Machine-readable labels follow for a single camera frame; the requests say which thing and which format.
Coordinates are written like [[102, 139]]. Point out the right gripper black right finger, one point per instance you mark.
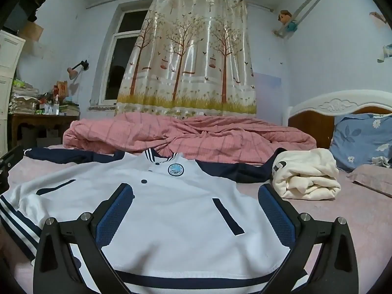
[[335, 270]]

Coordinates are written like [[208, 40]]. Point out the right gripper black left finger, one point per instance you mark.
[[55, 269]]

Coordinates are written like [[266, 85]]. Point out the white navy varsity jacket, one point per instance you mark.
[[187, 230]]

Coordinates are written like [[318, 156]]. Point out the dark wooden desk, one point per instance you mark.
[[40, 124]]

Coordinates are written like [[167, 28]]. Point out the cream folded sweatshirt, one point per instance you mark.
[[306, 175]]

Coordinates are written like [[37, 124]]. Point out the mauve pillow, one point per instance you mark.
[[375, 178]]

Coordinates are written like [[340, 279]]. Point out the white drawer cabinet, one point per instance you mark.
[[11, 48]]

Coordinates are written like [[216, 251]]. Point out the blue floral pillow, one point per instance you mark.
[[358, 138]]

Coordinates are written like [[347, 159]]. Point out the white wooden headboard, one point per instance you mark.
[[315, 116]]

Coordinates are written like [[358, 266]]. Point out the pink plaid quilt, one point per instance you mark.
[[206, 138]]

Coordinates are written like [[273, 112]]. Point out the tree print curtain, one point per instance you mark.
[[191, 57]]

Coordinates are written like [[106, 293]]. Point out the hanging doll toy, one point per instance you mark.
[[290, 26]]

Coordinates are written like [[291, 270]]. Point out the pink wall lamp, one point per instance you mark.
[[73, 71]]

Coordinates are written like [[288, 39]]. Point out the window with white frame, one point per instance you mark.
[[125, 27]]

